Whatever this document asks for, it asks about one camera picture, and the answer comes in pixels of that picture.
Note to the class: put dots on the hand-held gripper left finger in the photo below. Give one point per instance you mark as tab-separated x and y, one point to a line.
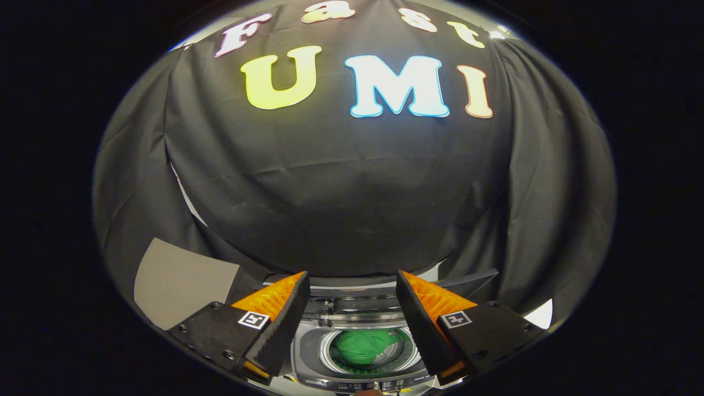
280	330

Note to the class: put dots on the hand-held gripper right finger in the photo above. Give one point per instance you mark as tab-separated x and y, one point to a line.
421	324

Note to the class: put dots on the grey washing machine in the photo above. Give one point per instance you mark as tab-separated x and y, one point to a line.
308	357

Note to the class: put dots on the green polo shirt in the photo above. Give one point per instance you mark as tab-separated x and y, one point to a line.
363	346

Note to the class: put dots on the grey cabinet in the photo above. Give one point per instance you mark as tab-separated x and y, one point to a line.
181	280

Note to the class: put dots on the white sheet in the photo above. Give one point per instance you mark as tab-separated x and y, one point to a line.
542	316

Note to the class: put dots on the black backdrop cloth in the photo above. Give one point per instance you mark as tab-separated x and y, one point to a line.
341	192

